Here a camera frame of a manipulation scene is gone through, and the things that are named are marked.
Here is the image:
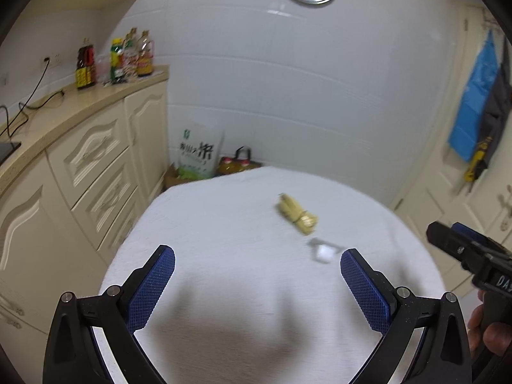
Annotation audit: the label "white towel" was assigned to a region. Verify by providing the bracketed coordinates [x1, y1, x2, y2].
[98, 166, 446, 384]

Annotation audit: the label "black cooktop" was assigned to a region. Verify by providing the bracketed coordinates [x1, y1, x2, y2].
[0, 141, 22, 166]

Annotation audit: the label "cream panel door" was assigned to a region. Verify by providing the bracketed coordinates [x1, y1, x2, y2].
[394, 4, 512, 300]

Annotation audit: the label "brown gift bag black handles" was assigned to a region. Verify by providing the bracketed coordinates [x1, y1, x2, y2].
[216, 147, 262, 177]

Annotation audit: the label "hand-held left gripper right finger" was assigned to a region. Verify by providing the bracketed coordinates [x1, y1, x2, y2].
[340, 248, 473, 384]

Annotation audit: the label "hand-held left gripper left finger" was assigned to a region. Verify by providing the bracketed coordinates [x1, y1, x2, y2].
[42, 245, 177, 384]

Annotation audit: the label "cream base cabinet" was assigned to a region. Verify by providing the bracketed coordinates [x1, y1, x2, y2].
[0, 64, 171, 353]

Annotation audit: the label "grey hanging cloth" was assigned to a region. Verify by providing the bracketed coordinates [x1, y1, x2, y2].
[464, 42, 512, 182]

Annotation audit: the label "yellow cloth bundle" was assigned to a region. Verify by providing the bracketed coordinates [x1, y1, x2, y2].
[276, 193, 319, 236]

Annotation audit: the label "white rice bag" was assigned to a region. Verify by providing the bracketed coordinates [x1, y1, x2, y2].
[176, 128, 225, 180]

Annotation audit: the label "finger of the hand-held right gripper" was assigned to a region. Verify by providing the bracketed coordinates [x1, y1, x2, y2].
[426, 221, 486, 273]
[452, 223, 512, 254]

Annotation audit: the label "person's right hand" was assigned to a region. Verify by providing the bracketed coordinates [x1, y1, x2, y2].
[467, 291, 512, 360]

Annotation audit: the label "green yellow bottle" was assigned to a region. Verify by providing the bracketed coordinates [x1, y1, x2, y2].
[111, 39, 125, 84]

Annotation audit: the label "blue plastic apron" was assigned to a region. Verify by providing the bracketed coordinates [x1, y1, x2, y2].
[448, 30, 500, 163]

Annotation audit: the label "black power cable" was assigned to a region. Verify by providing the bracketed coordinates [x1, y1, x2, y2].
[0, 58, 65, 139]

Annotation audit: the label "dark soy sauce bottle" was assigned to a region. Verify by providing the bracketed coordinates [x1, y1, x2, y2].
[76, 38, 97, 90]

